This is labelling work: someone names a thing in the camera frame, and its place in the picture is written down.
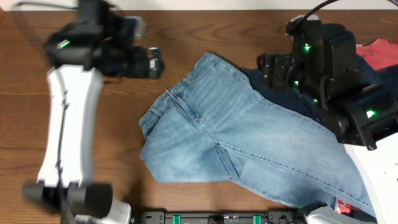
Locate light blue jeans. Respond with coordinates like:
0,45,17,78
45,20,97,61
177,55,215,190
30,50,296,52
139,53,374,215

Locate dark navy shorts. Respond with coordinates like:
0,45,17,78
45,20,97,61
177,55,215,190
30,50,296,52
243,56,397,121

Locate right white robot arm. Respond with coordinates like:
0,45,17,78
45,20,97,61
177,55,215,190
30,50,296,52
257,16,397,223

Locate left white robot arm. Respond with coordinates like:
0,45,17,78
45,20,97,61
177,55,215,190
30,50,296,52
23,0,164,223

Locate red t-shirt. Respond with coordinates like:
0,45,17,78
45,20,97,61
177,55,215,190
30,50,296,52
356,39,397,71

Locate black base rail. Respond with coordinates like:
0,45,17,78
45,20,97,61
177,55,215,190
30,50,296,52
137,210,307,224

